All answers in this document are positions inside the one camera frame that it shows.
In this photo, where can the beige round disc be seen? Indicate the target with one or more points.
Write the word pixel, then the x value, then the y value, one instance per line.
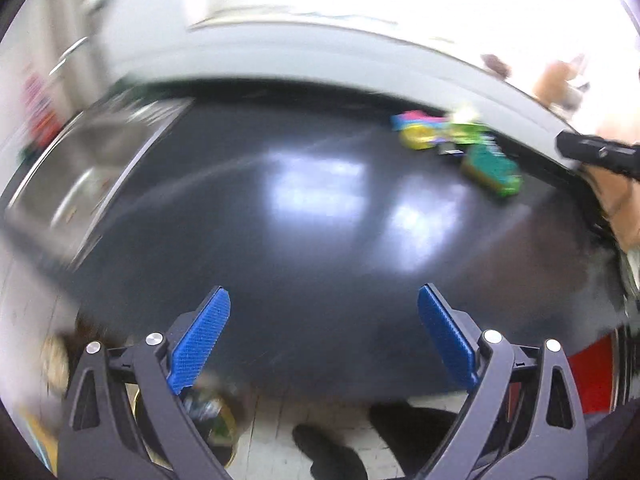
pixel 55 365

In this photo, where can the pink and blue wrapper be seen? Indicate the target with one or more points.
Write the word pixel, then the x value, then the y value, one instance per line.
pixel 417 120

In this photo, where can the yellow box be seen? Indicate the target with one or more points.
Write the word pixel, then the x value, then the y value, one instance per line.
pixel 40 440

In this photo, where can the trash bin with yellow rim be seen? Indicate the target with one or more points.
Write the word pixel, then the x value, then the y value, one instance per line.
pixel 215 415

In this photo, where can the chrome metal frame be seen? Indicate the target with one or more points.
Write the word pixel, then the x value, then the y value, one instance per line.
pixel 627 330

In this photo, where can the yellow wrapper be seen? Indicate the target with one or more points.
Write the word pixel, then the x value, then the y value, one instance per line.
pixel 421 137

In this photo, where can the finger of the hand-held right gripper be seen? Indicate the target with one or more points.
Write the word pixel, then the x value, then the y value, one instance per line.
pixel 595 150

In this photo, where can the dark green snack wrapper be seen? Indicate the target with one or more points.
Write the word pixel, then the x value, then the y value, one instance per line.
pixel 492 170

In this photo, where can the person's dark trouser leg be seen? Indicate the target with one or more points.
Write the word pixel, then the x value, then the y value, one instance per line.
pixel 415 435

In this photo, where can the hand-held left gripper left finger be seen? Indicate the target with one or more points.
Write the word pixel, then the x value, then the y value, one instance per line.
pixel 200 340

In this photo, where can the tan blurred object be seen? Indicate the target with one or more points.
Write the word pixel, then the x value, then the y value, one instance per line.
pixel 557 82

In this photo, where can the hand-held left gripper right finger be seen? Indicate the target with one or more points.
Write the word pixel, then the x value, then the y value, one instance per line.
pixel 445 337

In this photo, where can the stainless steel sink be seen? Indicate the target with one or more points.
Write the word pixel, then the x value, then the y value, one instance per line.
pixel 90 160

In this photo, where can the dark green sponge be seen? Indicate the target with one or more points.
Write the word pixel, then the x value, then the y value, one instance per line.
pixel 140 91

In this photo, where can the red and pink soap bottle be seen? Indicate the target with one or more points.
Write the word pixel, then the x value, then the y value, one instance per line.
pixel 42 107

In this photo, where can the small green object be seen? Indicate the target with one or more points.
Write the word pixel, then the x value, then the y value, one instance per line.
pixel 27 154

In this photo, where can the light green wrapper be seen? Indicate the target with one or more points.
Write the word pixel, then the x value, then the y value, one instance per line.
pixel 465 127

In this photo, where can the red container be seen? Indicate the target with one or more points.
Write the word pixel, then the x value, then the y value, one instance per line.
pixel 592 375

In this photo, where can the chrome faucet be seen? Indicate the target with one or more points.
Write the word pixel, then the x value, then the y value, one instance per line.
pixel 75 55

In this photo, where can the brown blurred object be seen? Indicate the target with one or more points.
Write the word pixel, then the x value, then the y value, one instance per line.
pixel 496 65

